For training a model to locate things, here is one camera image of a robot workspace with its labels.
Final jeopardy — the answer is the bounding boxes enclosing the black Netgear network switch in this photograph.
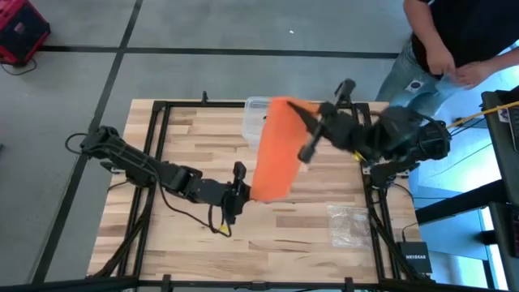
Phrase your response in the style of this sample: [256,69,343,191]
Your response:
[396,241,433,274]

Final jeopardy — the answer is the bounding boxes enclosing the orange elastic bandage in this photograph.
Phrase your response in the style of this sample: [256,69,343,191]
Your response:
[249,96,321,204]

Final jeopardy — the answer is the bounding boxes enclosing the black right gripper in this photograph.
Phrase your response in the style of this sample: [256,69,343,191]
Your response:
[286,79,362,162]

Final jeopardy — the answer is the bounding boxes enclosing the red and black generator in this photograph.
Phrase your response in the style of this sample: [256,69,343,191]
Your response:
[0,0,52,67]

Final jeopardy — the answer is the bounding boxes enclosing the person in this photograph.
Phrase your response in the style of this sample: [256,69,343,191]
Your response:
[375,0,519,119]

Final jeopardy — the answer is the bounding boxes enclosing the thick yellow cable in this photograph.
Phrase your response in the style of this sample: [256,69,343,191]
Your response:
[445,100,519,130]

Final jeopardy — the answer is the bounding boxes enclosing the crumpled clear plastic bag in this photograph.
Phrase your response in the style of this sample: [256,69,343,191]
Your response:
[326,204,373,249]

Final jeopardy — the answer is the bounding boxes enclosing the clear plastic storage box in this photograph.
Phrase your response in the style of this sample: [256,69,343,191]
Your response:
[242,96,272,152]

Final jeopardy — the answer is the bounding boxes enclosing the black cable bundle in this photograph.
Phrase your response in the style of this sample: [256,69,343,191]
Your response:
[367,190,418,281]
[92,184,157,279]

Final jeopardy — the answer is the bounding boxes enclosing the black desk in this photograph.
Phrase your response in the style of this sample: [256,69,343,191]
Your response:
[415,86,519,292]

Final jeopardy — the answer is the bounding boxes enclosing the black aluminium crossbar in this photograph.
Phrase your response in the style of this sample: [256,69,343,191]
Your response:
[0,275,519,292]

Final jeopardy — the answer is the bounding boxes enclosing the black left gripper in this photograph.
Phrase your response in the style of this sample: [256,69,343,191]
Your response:
[202,162,252,224]

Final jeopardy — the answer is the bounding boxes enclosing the thin black floor cable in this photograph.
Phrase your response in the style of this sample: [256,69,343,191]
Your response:
[0,58,38,77]

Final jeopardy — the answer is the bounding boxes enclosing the person's hand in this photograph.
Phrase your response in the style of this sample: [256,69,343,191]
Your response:
[453,60,494,89]
[425,42,457,77]

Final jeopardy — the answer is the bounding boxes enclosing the black aluminium table frame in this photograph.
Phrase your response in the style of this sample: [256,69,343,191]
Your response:
[87,91,435,285]

